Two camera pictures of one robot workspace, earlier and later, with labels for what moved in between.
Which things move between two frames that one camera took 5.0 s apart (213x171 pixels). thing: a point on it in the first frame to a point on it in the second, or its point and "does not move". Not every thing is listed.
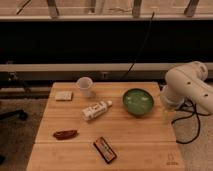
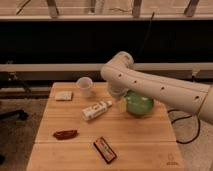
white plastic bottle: (95, 109) does not move
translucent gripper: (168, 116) to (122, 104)
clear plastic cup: (85, 84) does not move
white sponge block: (63, 95) does not move
